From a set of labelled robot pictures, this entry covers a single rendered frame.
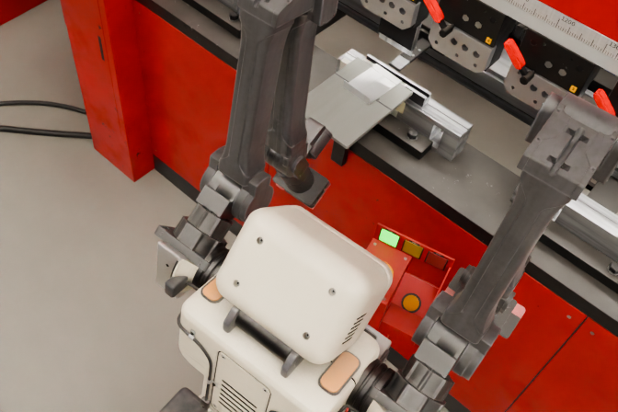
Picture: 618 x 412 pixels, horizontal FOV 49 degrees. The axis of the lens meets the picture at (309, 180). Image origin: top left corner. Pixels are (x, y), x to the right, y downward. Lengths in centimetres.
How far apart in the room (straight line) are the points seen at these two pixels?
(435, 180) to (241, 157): 75
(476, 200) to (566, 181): 93
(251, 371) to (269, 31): 48
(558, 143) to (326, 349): 40
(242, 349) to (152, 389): 134
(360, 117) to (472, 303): 78
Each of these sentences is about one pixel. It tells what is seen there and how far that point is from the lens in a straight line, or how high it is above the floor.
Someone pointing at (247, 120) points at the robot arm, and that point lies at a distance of 103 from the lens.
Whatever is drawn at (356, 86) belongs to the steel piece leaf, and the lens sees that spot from 172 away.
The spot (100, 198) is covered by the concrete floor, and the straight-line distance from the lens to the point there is 276.
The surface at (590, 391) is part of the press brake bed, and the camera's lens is 190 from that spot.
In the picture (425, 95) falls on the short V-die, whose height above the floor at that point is 99.
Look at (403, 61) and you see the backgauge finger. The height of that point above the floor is 100.
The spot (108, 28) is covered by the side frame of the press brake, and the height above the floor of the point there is 76.
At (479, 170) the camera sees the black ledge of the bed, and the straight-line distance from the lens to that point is 179.
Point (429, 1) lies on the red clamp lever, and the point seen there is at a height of 131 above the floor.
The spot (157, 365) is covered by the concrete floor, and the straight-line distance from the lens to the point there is 237.
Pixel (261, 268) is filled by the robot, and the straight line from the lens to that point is 95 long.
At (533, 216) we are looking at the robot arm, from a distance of 85.
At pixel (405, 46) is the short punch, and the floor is 111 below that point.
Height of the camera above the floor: 216
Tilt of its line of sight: 51 degrees down
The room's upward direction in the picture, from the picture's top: 8 degrees clockwise
